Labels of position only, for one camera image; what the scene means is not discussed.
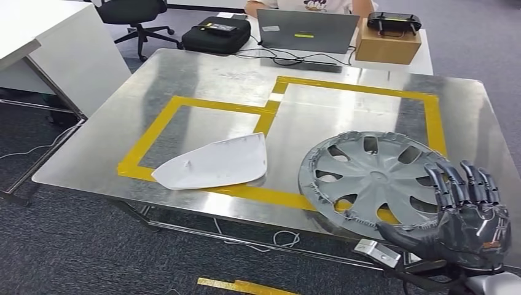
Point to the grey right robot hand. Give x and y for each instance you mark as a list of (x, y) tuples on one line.
[(472, 240)]

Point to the silver plastic wheel hubcap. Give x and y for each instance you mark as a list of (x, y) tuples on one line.
[(378, 179)]

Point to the white plastic cover part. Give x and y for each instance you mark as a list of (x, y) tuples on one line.
[(220, 163)]

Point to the stainless steel workbench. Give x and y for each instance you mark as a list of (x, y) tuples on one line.
[(203, 77), (20, 24)]

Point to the yellow tape on workbench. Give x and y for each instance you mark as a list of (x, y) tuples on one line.
[(162, 118)]

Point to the brown cardboard box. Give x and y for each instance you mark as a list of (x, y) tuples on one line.
[(386, 49)]

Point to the yellow floor tape marking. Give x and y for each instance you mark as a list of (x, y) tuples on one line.
[(244, 286)]

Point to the black remote controller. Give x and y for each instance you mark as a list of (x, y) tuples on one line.
[(392, 19)]

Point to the grey laptop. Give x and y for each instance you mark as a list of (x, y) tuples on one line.
[(309, 28)]

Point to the person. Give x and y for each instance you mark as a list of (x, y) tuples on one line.
[(293, 4)]

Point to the black carrying case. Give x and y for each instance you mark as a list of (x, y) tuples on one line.
[(215, 40)]

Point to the black office chair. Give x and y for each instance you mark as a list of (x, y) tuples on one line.
[(130, 10)]

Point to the white panel desk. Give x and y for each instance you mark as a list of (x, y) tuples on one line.
[(81, 73)]

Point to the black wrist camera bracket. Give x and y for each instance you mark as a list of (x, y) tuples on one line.
[(423, 277)]

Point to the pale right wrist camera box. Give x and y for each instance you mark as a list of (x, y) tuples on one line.
[(376, 252)]

